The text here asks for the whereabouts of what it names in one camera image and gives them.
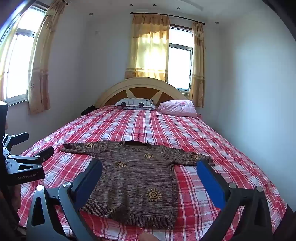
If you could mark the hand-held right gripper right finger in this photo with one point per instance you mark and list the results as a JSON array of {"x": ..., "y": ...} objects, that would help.
[{"x": 211, "y": 185}]

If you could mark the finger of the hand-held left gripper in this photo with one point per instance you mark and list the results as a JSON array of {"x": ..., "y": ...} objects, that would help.
[
  {"x": 16, "y": 137},
  {"x": 44, "y": 154}
]

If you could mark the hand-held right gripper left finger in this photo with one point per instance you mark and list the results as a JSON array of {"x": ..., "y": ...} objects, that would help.
[{"x": 89, "y": 183}]

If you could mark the brown knit sweater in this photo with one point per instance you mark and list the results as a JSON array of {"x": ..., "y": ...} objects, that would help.
[{"x": 134, "y": 180}]

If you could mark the dark cabinet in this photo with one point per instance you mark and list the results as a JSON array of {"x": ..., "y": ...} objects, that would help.
[{"x": 2, "y": 115}]

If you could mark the yellow curtain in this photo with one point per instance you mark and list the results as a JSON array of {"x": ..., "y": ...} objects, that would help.
[
  {"x": 40, "y": 81},
  {"x": 148, "y": 46},
  {"x": 198, "y": 69}
]

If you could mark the dark cloth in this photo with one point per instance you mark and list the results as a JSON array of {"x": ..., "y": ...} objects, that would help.
[{"x": 89, "y": 110}]

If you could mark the red plaid bed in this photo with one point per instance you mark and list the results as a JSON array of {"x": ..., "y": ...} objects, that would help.
[{"x": 161, "y": 125}]

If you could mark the large window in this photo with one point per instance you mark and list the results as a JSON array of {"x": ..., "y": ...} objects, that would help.
[{"x": 20, "y": 58}]

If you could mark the pink pillow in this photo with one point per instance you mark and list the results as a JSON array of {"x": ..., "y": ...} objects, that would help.
[{"x": 178, "y": 107}]

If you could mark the cream and orange headboard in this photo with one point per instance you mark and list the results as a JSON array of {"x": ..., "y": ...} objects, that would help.
[{"x": 111, "y": 92}]

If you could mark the white patterned pillow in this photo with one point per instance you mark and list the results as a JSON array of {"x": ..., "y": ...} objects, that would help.
[{"x": 133, "y": 103}]

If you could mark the small window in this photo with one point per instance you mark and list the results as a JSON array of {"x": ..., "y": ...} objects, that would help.
[{"x": 180, "y": 67}]

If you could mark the black curtain rod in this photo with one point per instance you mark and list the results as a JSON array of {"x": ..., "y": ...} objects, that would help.
[{"x": 138, "y": 13}]

